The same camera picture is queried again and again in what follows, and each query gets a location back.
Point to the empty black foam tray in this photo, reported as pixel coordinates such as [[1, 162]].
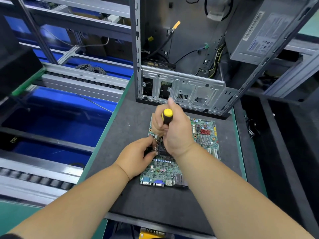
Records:
[[284, 161]]

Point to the person's right forearm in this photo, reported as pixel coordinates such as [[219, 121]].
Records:
[[244, 196]]

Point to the grey computer case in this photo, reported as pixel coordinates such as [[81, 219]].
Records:
[[184, 22]]

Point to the black cooling fan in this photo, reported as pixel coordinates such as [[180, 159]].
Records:
[[159, 147]]

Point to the silver power supply unit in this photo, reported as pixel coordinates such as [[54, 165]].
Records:
[[264, 32]]

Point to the black foam tray with boards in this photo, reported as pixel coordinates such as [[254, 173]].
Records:
[[15, 62]]

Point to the person's left forearm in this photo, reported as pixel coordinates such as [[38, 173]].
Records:
[[70, 206]]

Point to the aluminium frame post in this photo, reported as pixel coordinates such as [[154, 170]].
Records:
[[294, 72]]

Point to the dark metal frame leg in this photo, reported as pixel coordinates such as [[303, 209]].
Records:
[[35, 29]]

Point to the person's right hand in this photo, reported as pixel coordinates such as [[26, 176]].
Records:
[[178, 135]]

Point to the person's left hand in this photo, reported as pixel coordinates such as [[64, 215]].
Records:
[[132, 159]]

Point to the person's black left sleeve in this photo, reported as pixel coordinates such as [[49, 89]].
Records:
[[9, 237]]

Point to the grey roller conveyor rail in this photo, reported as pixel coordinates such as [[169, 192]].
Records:
[[30, 176], [79, 82]]

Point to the yellow box with green button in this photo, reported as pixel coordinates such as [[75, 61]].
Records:
[[152, 234]]

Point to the green motherboard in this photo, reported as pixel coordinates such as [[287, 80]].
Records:
[[204, 136]]

